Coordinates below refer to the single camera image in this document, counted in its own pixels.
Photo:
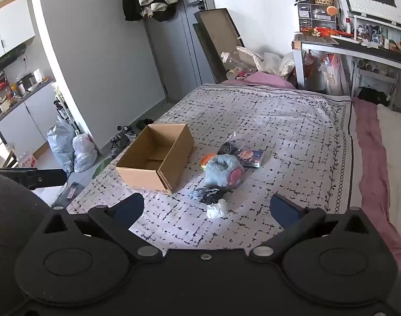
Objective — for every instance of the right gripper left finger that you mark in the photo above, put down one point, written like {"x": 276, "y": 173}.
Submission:
{"x": 116, "y": 221}

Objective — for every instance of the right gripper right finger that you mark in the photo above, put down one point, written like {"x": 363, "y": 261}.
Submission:
{"x": 296, "y": 222}

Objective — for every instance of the blue planet print packet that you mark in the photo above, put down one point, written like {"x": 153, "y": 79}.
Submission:
{"x": 251, "y": 158}

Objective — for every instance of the white soft packet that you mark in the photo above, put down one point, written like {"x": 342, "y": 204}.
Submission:
{"x": 217, "y": 210}

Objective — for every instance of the blue fuzzy plush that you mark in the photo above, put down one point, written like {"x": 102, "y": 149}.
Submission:
{"x": 224, "y": 172}

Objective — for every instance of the grey black soft toy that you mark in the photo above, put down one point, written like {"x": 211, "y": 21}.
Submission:
{"x": 207, "y": 195}

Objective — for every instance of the burger squishy toy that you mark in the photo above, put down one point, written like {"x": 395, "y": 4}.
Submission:
{"x": 205, "y": 159}

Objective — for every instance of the black item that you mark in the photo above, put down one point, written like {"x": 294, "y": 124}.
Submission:
{"x": 232, "y": 146}

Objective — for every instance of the grey garbage bag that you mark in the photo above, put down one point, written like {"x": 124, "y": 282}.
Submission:
{"x": 60, "y": 139}

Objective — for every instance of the green cartoon floor mat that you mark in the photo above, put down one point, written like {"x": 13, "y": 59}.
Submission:
{"x": 101, "y": 167}

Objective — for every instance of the white garbage bag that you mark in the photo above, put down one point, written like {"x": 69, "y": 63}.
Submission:
{"x": 85, "y": 153}

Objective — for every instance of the kitchen counter cabinet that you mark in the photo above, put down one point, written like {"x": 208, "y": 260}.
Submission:
{"x": 25, "y": 126}

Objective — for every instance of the brown cardboard box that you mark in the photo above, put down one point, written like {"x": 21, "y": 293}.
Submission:
{"x": 157, "y": 158}

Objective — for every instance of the grey sneakers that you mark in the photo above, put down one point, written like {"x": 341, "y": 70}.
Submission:
{"x": 124, "y": 137}

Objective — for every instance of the pink bed sheet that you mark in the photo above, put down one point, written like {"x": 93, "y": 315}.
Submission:
{"x": 374, "y": 185}

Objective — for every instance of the white black patterned bedspread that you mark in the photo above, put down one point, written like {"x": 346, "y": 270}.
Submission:
{"x": 308, "y": 159}

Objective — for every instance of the dark slippers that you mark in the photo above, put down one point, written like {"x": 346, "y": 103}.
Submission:
{"x": 142, "y": 123}

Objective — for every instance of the white blanket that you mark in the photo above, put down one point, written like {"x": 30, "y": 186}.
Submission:
{"x": 390, "y": 127}

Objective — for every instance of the pink pillow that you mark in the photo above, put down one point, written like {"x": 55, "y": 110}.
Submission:
{"x": 262, "y": 79}

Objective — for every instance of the paper cup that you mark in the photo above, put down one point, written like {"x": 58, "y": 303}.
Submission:
{"x": 232, "y": 74}

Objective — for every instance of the white plastic bags pile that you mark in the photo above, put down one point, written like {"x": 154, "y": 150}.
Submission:
{"x": 269, "y": 62}

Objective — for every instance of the clear plastic jar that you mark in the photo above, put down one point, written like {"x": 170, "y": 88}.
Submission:
{"x": 231, "y": 60}

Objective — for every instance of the white desk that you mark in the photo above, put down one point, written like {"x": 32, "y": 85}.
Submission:
{"x": 302, "y": 43}

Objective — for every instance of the brown folded board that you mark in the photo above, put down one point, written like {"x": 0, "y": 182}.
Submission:
{"x": 216, "y": 33}

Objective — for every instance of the grey drawer organizer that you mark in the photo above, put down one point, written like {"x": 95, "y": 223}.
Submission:
{"x": 315, "y": 15}

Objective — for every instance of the white keyboard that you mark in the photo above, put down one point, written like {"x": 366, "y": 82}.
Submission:
{"x": 377, "y": 9}

